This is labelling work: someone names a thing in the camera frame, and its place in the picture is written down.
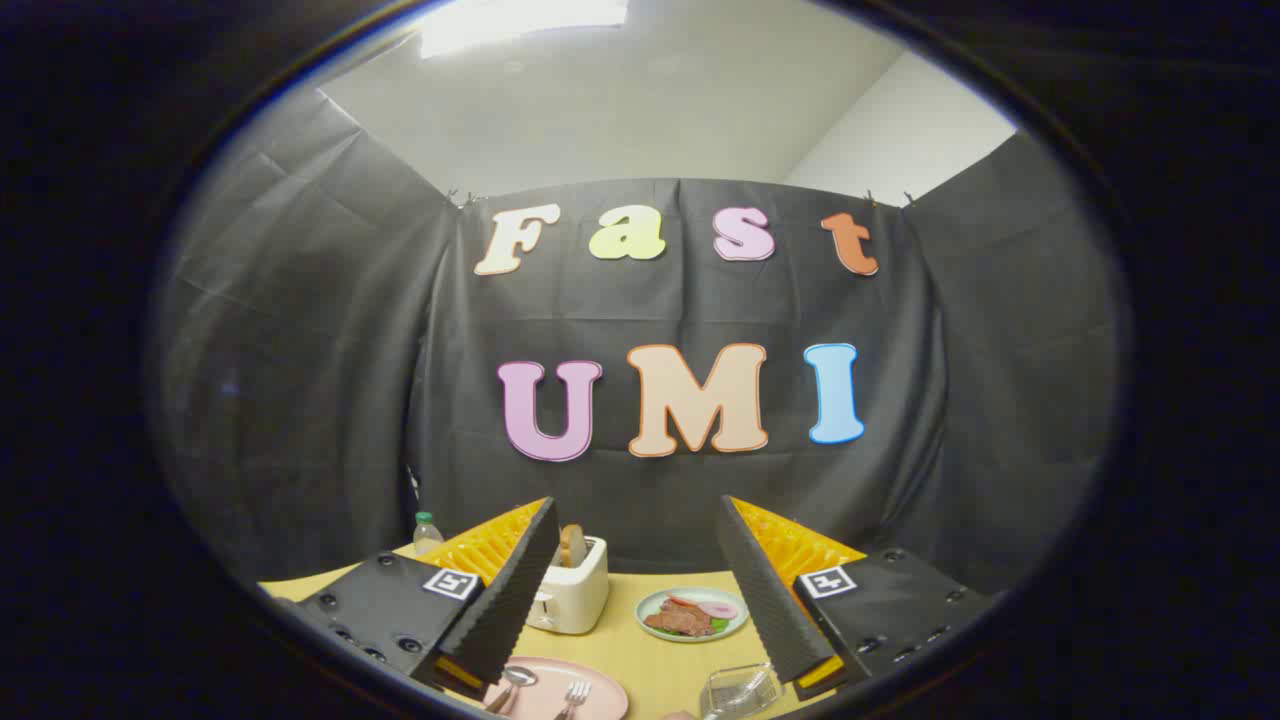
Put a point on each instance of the black backdrop cloth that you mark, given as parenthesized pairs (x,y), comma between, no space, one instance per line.
(350,400)

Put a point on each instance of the light green oval plate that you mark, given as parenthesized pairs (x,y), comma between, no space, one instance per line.
(648,604)

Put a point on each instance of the brown meat slices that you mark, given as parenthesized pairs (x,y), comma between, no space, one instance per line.
(680,620)

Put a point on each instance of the clear plastic water bottle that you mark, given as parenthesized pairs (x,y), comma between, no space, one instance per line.
(427,535)

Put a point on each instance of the white toaster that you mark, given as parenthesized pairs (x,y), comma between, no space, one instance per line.
(575,595)

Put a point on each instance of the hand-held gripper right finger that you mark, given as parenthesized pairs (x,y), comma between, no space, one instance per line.
(765,600)

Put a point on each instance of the pink ham slice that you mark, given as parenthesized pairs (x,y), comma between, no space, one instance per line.
(718,610)

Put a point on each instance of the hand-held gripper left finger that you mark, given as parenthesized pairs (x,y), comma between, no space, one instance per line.
(510,600)

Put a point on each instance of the pink round plate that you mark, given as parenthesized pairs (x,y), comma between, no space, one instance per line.
(548,672)

